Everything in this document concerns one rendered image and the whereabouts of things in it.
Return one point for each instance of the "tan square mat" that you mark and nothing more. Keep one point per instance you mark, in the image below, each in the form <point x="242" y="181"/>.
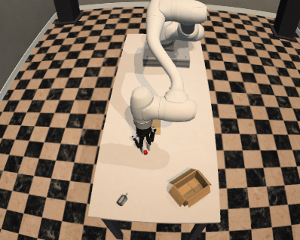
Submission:
<point x="157" y="124"/>

